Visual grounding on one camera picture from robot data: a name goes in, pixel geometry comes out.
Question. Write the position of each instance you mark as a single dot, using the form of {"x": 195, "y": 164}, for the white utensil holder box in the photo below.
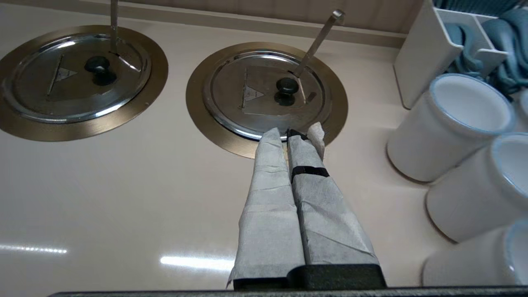
{"x": 420, "y": 57}

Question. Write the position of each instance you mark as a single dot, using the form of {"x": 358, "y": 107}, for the grey-blue chopsticks bundle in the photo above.
{"x": 474, "y": 6}

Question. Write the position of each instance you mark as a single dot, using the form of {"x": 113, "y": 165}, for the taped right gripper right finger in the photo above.
{"x": 330, "y": 231}

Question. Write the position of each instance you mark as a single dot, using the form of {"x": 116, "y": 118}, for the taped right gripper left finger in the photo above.
{"x": 268, "y": 222}

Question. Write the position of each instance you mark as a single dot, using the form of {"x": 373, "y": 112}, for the hinged steel lid black knob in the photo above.
{"x": 49, "y": 82}
{"x": 255, "y": 103}

